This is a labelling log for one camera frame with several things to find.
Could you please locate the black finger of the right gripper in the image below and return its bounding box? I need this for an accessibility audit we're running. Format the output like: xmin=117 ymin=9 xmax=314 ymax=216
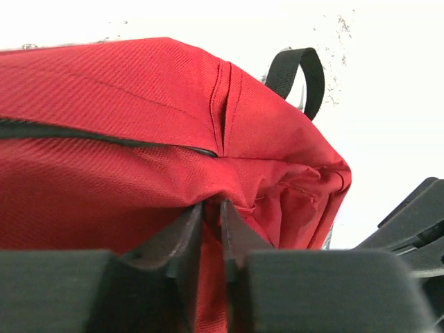
xmin=357 ymin=176 xmax=444 ymax=289

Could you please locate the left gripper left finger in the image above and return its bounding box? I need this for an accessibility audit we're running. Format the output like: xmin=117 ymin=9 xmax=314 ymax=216
xmin=1 ymin=204 xmax=203 ymax=332

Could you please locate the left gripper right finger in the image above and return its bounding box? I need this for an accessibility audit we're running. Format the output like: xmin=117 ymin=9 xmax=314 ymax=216
xmin=221 ymin=200 xmax=437 ymax=332

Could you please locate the red backpack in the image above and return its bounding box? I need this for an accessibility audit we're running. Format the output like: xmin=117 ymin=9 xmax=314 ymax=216
xmin=1 ymin=37 xmax=352 ymax=332

